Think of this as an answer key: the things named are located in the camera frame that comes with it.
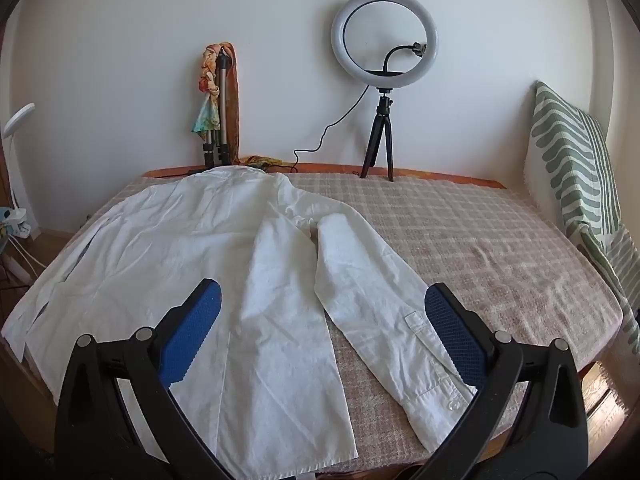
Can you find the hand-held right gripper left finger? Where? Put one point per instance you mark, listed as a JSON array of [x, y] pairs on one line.
[[192, 330]]

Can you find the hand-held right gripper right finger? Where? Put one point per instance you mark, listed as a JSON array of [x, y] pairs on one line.
[[452, 335]]

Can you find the white long-sleeved shirt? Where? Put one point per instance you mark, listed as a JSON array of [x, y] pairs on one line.
[[200, 240]]

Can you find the pink plaid blanket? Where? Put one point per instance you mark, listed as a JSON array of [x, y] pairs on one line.
[[475, 250]]

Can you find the yellow patterned cloth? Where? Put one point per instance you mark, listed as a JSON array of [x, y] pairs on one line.
[[262, 161]]

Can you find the green patterned pillow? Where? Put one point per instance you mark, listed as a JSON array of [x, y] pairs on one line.
[[570, 160]]

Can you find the silver folded tripod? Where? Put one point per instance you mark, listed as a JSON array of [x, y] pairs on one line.
[[223, 110]]

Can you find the orange scarf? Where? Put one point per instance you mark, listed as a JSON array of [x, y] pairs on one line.
[[235, 110]]

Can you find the small black tripod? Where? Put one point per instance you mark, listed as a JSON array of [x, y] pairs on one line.
[[383, 110]]

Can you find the white clip desk lamp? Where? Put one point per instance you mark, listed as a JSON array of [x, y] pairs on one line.
[[20, 112]]

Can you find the black gooseneck phone holder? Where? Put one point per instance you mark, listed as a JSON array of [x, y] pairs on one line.
[[417, 49]]

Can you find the wooden bed frame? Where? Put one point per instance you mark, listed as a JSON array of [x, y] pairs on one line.
[[440, 176]]

